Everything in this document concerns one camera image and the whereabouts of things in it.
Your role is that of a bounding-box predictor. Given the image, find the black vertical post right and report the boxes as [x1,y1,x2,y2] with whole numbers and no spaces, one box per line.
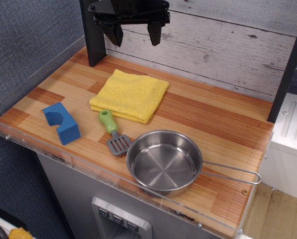
[267,37,297,123]

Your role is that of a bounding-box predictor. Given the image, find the yellow and black object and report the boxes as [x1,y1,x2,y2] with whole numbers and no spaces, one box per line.
[0,227,34,239]

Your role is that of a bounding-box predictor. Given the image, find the yellow table cloth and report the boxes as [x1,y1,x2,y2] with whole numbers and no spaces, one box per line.
[89,69,169,123]

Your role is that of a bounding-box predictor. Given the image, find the blue wooden arch block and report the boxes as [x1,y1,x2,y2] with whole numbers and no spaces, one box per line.
[42,102,81,145]

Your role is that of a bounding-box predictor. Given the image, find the green handled toy spatula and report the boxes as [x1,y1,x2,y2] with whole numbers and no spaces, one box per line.
[98,110,132,156]

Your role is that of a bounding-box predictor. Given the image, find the clear acrylic table guard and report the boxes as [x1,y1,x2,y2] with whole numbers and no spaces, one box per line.
[0,34,275,237]

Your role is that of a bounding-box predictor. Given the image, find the stainless steel pan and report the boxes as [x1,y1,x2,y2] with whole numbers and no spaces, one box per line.
[126,130,262,198]

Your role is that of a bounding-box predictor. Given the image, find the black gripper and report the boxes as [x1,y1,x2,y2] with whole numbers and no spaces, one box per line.
[88,0,170,47]

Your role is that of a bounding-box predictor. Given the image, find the silver dispenser panel with buttons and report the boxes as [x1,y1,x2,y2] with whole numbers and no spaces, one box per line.
[91,196,153,239]

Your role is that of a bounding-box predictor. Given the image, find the black vertical post left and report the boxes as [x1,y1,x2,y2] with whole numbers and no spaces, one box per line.
[79,0,107,67]

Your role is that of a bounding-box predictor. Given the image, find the white appliance at right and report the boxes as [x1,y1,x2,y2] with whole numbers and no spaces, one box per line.
[259,93,297,198]

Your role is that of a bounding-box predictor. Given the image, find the black vertical post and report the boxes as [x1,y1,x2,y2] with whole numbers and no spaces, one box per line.
[267,37,297,123]
[79,0,107,67]

